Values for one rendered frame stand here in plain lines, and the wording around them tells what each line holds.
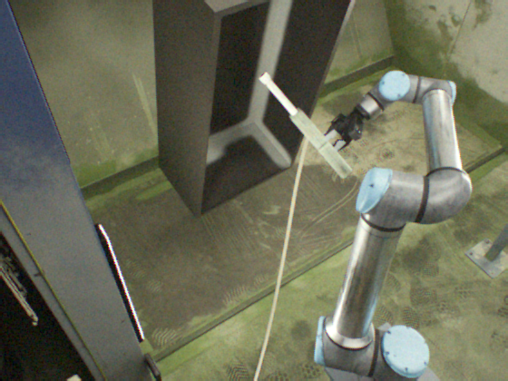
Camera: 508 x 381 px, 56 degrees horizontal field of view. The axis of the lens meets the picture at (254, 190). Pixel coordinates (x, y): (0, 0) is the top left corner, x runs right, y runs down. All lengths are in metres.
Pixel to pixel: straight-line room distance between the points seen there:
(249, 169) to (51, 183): 1.55
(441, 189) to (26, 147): 0.89
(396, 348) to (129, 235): 1.75
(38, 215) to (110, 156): 1.88
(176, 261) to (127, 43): 1.29
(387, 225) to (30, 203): 0.81
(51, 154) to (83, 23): 1.98
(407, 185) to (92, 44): 2.18
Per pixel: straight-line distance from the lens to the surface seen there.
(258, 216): 2.86
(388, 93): 1.65
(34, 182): 1.08
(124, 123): 3.00
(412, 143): 3.49
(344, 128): 1.77
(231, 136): 2.62
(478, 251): 3.07
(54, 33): 2.94
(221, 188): 2.43
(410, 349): 1.60
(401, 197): 1.17
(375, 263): 1.29
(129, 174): 3.06
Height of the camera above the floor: 2.31
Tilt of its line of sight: 49 degrees down
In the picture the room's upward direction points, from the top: 2 degrees clockwise
